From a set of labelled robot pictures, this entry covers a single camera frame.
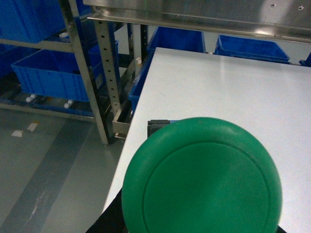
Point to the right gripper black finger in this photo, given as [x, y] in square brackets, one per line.
[111, 220]

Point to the green mushroom push button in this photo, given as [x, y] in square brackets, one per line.
[201, 175]

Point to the blue bin under shelf left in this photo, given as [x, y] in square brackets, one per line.
[168, 38]

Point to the blue bin under shelf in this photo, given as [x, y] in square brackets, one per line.
[253, 49]
[168, 38]

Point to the blue bin under shelf centre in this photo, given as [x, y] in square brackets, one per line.
[253, 49]

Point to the steel shelf upright post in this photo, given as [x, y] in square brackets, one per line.
[99, 106]

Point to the steel shelf front rail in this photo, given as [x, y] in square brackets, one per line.
[285, 20]

